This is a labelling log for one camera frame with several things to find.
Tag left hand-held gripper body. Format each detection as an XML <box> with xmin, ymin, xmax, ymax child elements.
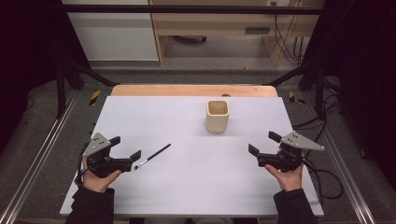
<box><xmin>81</xmin><ymin>133</ymin><xmax>134</xmax><ymax>179</ymax></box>

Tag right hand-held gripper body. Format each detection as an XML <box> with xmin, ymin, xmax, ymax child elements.
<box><xmin>257</xmin><ymin>131</ymin><xmax>326</xmax><ymax>174</ymax></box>

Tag beige square cup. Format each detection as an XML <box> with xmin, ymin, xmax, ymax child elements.
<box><xmin>205</xmin><ymin>99</ymin><xmax>231</xmax><ymax>134</ymax></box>

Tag person's right hand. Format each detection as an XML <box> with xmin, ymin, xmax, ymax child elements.
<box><xmin>264</xmin><ymin>163</ymin><xmax>304</xmax><ymax>192</ymax></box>

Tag person's left hand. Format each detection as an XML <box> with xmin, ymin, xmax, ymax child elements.
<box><xmin>81</xmin><ymin>157</ymin><xmax>123</xmax><ymax>194</ymax></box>

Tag white board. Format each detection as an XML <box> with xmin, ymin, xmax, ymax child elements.
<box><xmin>59</xmin><ymin>95</ymin><xmax>325</xmax><ymax>217</ymax></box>

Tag wooden table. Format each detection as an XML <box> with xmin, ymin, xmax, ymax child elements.
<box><xmin>110</xmin><ymin>84</ymin><xmax>279</xmax><ymax>98</ymax></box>

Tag white cabinet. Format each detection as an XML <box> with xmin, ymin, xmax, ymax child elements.
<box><xmin>61</xmin><ymin>0</ymin><xmax>160</xmax><ymax>63</ymax></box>

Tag black curtain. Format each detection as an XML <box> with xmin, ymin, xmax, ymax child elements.
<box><xmin>303</xmin><ymin>0</ymin><xmax>396</xmax><ymax>188</ymax></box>
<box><xmin>0</xmin><ymin>0</ymin><xmax>92</xmax><ymax>150</ymax></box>

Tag light wooden desk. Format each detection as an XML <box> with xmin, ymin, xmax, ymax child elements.
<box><xmin>148</xmin><ymin>0</ymin><xmax>325</xmax><ymax>67</ymax></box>

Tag left hand-held gripper cable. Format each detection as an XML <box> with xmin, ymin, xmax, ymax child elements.
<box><xmin>74</xmin><ymin>148</ymin><xmax>90</xmax><ymax>188</ymax></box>

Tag hand-held gripper cable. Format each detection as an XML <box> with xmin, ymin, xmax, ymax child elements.
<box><xmin>74</xmin><ymin>148</ymin><xmax>90</xmax><ymax>188</ymax></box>
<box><xmin>300</xmin><ymin>157</ymin><xmax>345</xmax><ymax>206</ymax></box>

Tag yellow-handled tool right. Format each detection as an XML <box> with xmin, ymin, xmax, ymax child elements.
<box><xmin>288</xmin><ymin>91</ymin><xmax>306</xmax><ymax>105</ymax></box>

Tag yellow-handled tool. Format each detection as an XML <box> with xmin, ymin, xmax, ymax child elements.
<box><xmin>288</xmin><ymin>91</ymin><xmax>306</xmax><ymax>105</ymax></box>
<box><xmin>89</xmin><ymin>90</ymin><xmax>102</xmax><ymax>106</ymax></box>

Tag yellow-handled tool left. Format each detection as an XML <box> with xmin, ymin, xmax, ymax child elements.
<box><xmin>89</xmin><ymin>90</ymin><xmax>102</xmax><ymax>106</ymax></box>

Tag right hand-held gripper cable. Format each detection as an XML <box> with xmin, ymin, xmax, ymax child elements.
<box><xmin>300</xmin><ymin>157</ymin><xmax>345</xmax><ymax>206</ymax></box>

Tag black floor cables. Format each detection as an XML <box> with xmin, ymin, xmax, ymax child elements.
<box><xmin>292</xmin><ymin>76</ymin><xmax>342</xmax><ymax>132</ymax></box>

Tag aluminium floor rail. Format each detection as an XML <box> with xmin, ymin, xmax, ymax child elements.
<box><xmin>303</xmin><ymin>91</ymin><xmax>377</xmax><ymax>224</ymax></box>
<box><xmin>0</xmin><ymin>90</ymin><xmax>78</xmax><ymax>224</ymax></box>

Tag hanging black cables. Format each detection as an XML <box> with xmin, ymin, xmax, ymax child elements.
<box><xmin>273</xmin><ymin>13</ymin><xmax>304</xmax><ymax>66</ymax></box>

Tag black metal frame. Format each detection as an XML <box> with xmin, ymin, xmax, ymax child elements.
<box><xmin>55</xmin><ymin>4</ymin><xmax>326</xmax><ymax>119</ymax></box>

